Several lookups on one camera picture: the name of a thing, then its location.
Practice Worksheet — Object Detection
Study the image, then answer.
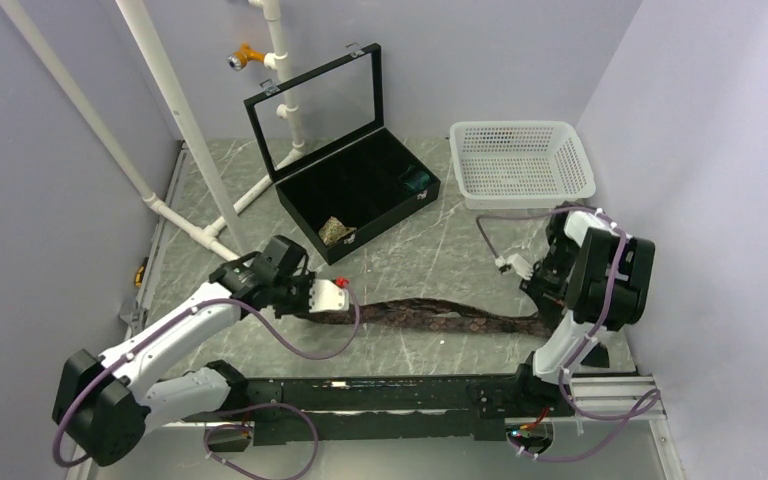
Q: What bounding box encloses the orange webcam on pipe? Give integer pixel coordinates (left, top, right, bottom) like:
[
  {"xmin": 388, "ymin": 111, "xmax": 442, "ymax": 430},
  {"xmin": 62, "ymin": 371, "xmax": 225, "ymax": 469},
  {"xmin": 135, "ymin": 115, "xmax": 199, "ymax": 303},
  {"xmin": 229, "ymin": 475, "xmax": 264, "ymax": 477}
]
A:
[{"xmin": 227, "ymin": 43, "xmax": 266, "ymax": 71}]

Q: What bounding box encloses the white pvc pipe frame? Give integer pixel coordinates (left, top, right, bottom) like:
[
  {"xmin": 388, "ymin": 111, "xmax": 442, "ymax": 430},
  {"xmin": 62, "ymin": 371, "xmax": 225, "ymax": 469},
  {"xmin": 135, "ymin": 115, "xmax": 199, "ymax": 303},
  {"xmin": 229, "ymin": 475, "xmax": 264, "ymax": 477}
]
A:
[{"xmin": 0, "ymin": 0, "xmax": 309, "ymax": 263}]

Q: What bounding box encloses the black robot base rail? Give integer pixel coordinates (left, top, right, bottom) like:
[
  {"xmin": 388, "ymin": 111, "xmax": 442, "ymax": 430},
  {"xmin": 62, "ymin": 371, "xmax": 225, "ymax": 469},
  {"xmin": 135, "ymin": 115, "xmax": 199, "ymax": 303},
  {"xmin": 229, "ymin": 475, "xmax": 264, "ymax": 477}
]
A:
[{"xmin": 186, "ymin": 365, "xmax": 573, "ymax": 446}]

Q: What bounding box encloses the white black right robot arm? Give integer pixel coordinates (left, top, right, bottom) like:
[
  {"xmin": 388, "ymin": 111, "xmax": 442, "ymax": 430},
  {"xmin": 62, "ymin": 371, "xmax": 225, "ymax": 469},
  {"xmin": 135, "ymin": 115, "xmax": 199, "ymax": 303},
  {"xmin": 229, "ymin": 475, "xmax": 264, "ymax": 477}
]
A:
[{"xmin": 510, "ymin": 203, "xmax": 659, "ymax": 421}]

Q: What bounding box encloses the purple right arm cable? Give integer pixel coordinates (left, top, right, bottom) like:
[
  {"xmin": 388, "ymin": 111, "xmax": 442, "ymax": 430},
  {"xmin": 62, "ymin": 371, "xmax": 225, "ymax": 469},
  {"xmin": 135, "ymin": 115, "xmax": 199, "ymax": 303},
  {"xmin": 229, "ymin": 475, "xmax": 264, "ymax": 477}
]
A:
[{"xmin": 475, "ymin": 205, "xmax": 664, "ymax": 464}]

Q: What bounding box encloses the rolled gold tie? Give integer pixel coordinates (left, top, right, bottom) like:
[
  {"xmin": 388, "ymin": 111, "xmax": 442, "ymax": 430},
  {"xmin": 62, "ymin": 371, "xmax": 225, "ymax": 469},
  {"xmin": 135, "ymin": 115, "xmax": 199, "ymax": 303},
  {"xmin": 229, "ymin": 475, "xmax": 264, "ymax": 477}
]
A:
[{"xmin": 318, "ymin": 216, "xmax": 356, "ymax": 247}]

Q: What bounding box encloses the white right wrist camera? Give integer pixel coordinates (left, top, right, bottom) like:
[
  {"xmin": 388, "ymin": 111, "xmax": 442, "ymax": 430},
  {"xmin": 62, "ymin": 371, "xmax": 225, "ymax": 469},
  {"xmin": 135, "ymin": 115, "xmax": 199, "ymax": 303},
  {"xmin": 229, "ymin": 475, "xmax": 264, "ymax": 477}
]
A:
[{"xmin": 494, "ymin": 254, "xmax": 534, "ymax": 280}]

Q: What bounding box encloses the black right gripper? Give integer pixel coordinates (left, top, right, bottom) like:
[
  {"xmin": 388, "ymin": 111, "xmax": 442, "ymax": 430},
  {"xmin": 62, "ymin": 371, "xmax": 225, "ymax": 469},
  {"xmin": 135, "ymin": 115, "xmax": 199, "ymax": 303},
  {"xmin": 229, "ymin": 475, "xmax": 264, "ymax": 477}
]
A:
[{"xmin": 519, "ymin": 236, "xmax": 580, "ymax": 329}]

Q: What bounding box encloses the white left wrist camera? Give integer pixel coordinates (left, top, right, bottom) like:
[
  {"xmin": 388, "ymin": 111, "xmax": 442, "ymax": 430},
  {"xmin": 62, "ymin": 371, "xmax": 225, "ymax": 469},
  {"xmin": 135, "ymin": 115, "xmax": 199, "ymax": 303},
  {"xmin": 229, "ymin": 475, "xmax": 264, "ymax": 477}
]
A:
[{"xmin": 309, "ymin": 279, "xmax": 350, "ymax": 313}]

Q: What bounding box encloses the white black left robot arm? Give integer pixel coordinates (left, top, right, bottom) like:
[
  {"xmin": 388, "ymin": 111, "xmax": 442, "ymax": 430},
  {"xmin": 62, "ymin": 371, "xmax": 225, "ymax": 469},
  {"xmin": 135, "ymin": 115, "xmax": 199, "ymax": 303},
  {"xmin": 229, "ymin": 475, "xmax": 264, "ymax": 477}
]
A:
[{"xmin": 52, "ymin": 235, "xmax": 315, "ymax": 467}]

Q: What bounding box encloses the navy orange paisley tie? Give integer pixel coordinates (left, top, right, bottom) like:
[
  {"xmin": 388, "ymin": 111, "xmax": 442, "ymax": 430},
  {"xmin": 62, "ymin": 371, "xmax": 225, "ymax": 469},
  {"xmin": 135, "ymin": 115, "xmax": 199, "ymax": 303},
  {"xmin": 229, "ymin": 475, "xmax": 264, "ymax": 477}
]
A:
[{"xmin": 294, "ymin": 296, "xmax": 558, "ymax": 339}]

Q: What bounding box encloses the white plastic mesh basket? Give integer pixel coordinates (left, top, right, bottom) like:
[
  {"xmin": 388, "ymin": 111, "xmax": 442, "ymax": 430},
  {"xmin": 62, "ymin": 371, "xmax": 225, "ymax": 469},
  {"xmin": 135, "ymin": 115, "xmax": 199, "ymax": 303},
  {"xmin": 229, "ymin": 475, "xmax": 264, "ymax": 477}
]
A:
[{"xmin": 449, "ymin": 120, "xmax": 597, "ymax": 211}]

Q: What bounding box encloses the black tie storage box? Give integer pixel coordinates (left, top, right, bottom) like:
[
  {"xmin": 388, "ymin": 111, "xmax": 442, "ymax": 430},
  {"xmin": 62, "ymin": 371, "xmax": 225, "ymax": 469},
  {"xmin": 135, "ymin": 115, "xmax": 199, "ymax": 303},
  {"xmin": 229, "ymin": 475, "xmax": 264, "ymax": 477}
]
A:
[{"xmin": 243, "ymin": 43, "xmax": 441, "ymax": 265}]

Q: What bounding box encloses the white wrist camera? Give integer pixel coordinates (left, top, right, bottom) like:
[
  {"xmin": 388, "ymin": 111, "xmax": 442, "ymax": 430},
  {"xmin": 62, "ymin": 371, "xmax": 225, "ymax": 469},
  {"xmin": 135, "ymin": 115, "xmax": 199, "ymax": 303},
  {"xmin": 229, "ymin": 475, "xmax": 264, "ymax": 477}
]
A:
[
  {"xmin": 309, "ymin": 279, "xmax": 350, "ymax": 313},
  {"xmin": 494, "ymin": 254, "xmax": 534, "ymax": 280}
]

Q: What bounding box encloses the rolled teal tie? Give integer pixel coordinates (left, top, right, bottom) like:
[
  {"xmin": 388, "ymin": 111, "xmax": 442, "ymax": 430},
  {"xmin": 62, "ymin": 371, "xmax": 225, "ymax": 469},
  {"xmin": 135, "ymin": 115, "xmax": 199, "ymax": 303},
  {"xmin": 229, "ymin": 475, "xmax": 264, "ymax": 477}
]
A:
[{"xmin": 399, "ymin": 167, "xmax": 431, "ymax": 194}]

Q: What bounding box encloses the aluminium table frame rail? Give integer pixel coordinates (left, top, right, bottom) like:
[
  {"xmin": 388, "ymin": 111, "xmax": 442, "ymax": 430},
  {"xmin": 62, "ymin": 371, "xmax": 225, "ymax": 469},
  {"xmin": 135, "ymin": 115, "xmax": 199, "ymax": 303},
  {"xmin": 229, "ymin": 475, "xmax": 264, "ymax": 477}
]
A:
[{"xmin": 65, "ymin": 142, "xmax": 690, "ymax": 480}]

